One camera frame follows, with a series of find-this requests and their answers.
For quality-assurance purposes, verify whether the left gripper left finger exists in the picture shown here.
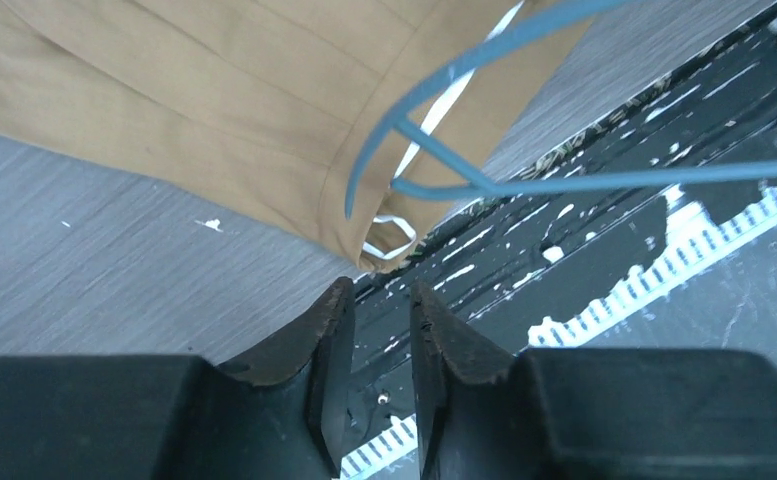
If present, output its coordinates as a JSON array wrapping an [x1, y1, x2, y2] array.
[[0, 277, 355, 479]]

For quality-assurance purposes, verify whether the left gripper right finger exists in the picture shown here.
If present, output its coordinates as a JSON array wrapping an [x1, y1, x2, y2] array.
[[410, 283, 777, 479]]

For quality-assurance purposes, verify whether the teal blue wire hanger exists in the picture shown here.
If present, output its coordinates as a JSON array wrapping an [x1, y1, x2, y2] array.
[[344, 0, 777, 217]]

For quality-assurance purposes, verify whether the tan brown skirt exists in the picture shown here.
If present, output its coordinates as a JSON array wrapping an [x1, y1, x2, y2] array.
[[0, 0, 595, 274]]

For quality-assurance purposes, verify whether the white slotted cable duct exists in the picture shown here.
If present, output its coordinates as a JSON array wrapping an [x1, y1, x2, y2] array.
[[338, 173, 777, 480]]

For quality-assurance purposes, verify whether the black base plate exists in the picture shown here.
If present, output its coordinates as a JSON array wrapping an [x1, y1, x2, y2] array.
[[341, 2, 777, 479]]

